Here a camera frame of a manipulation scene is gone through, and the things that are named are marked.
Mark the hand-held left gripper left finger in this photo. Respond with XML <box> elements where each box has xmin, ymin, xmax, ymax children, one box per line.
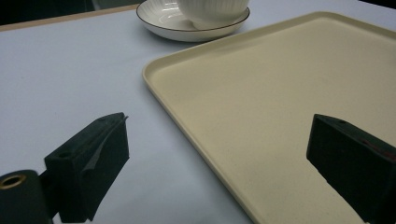
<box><xmin>43</xmin><ymin>112</ymin><xmax>131</xmax><ymax>224</ymax></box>

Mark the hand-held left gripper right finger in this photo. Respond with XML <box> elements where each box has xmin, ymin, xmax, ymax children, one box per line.
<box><xmin>305</xmin><ymin>113</ymin><xmax>396</xmax><ymax>224</ymax></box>

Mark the beige plastic tray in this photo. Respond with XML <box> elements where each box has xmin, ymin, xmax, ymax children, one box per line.
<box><xmin>142</xmin><ymin>11</ymin><xmax>396</xmax><ymax>224</ymax></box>

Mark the white saucer with dark rim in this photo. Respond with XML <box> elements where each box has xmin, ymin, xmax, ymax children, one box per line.
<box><xmin>135</xmin><ymin>0</ymin><xmax>251</xmax><ymax>43</ymax></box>

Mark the white ribbed cup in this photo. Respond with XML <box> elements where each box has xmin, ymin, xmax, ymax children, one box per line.
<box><xmin>176</xmin><ymin>0</ymin><xmax>250</xmax><ymax>31</ymax></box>

